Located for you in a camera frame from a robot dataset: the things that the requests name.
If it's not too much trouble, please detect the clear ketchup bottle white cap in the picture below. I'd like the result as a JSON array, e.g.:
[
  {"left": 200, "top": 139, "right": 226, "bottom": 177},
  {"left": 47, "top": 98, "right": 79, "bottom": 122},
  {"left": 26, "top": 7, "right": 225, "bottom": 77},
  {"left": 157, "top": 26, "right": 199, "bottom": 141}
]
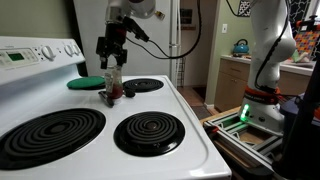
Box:
[{"left": 104, "top": 65, "right": 123, "bottom": 97}]

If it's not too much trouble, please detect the front right coil burner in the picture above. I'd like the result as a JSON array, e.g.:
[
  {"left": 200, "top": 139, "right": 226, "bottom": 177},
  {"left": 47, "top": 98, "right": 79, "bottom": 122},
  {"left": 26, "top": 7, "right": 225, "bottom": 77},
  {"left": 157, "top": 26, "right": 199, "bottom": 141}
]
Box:
[{"left": 113, "top": 111, "right": 186, "bottom": 157}]

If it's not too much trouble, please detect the black white fiducial marker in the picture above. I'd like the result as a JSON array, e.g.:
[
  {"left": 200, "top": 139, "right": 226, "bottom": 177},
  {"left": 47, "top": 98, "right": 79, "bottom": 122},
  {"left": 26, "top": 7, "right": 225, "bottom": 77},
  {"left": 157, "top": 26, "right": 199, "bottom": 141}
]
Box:
[{"left": 238, "top": 0, "right": 251, "bottom": 17}]

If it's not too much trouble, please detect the white wall light switch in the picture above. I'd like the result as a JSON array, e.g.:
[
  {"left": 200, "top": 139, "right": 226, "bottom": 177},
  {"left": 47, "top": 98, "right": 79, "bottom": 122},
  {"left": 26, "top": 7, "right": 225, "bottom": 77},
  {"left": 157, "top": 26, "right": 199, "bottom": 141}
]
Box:
[{"left": 222, "top": 24, "right": 228, "bottom": 33}]

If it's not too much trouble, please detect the front left coil burner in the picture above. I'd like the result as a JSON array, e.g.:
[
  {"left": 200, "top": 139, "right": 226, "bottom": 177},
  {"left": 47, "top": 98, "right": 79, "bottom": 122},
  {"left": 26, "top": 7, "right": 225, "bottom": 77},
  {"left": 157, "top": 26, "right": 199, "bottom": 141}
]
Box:
[{"left": 0, "top": 108, "right": 106, "bottom": 170}]

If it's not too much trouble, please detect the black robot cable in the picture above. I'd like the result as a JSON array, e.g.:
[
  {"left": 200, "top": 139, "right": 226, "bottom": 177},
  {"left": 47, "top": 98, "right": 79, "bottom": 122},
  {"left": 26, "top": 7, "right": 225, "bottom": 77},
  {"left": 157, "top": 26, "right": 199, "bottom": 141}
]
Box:
[{"left": 122, "top": 0, "right": 203, "bottom": 60}]

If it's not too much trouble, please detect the gold rectangular fridge magnet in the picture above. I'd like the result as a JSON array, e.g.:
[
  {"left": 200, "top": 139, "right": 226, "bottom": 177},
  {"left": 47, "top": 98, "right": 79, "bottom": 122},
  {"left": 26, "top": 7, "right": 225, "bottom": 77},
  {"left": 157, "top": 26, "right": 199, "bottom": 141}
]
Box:
[{"left": 155, "top": 11, "right": 165, "bottom": 20}]

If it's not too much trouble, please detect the back right coil burner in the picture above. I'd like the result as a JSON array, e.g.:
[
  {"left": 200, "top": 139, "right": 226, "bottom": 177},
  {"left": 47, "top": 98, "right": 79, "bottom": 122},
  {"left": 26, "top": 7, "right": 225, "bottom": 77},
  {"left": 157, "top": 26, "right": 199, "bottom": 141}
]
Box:
[{"left": 123, "top": 78, "right": 164, "bottom": 93}]

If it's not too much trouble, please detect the green round burner cover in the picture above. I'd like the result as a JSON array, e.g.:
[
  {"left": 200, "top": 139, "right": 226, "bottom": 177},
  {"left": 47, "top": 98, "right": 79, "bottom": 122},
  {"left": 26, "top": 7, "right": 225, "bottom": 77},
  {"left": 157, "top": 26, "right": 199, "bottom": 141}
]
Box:
[{"left": 67, "top": 76, "right": 105, "bottom": 90}]

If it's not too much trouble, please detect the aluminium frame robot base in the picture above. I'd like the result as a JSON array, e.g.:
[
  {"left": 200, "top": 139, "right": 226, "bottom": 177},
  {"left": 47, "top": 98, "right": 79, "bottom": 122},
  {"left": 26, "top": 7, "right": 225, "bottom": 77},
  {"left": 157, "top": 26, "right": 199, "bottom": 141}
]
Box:
[{"left": 203, "top": 112, "right": 282, "bottom": 169}]

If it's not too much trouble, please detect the black measuring scoop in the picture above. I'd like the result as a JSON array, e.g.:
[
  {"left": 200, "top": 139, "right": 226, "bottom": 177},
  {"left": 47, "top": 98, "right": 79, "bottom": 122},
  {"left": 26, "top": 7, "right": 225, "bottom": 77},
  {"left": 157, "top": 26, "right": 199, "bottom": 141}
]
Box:
[{"left": 98, "top": 89, "right": 136, "bottom": 108}]

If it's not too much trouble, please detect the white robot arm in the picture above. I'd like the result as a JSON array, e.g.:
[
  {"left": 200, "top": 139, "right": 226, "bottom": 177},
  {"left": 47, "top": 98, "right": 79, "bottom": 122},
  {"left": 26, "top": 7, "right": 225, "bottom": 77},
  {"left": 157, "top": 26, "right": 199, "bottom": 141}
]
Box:
[{"left": 96, "top": 0, "right": 296, "bottom": 135}]

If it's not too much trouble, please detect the white electric stove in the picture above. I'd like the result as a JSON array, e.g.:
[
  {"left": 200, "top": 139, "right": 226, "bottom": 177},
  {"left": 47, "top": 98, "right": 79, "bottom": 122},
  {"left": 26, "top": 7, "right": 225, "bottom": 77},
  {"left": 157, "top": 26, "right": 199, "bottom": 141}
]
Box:
[{"left": 0, "top": 36, "right": 232, "bottom": 180}]

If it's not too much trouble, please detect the wooden kitchen cabinet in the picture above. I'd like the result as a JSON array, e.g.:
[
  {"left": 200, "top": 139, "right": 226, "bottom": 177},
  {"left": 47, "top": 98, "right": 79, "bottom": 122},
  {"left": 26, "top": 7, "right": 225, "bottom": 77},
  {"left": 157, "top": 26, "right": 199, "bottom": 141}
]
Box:
[{"left": 214, "top": 55, "right": 315, "bottom": 111}]

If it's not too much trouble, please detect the coil burner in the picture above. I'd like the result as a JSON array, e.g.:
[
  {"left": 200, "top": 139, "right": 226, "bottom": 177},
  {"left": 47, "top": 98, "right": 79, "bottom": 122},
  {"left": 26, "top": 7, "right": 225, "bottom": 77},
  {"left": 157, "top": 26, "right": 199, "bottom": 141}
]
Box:
[
  {"left": 0, "top": 108, "right": 106, "bottom": 170},
  {"left": 113, "top": 111, "right": 186, "bottom": 157},
  {"left": 123, "top": 78, "right": 164, "bottom": 93}
]

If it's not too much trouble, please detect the white refrigerator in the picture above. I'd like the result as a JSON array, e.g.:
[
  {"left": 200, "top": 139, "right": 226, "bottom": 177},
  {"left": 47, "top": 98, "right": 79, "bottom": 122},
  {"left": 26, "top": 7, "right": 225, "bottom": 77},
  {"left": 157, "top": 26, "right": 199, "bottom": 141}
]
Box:
[{"left": 73, "top": 0, "right": 181, "bottom": 82}]

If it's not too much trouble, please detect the blue tea kettle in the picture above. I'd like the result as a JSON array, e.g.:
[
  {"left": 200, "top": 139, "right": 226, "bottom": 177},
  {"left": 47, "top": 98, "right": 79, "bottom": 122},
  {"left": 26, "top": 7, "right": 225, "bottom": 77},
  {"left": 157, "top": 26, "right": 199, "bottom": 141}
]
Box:
[{"left": 232, "top": 39, "right": 249, "bottom": 55}]

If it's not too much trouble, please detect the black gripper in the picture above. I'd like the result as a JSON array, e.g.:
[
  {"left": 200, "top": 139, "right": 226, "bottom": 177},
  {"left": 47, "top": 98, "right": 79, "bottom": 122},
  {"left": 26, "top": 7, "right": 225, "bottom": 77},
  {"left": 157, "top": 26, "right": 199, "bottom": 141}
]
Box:
[{"left": 96, "top": 23, "right": 127, "bottom": 69}]

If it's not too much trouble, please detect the colourful checkered board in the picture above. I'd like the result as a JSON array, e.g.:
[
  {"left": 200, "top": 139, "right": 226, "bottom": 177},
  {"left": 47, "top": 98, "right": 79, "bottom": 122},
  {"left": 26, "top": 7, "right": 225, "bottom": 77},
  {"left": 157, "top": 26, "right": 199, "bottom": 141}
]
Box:
[{"left": 294, "top": 31, "right": 319, "bottom": 55}]

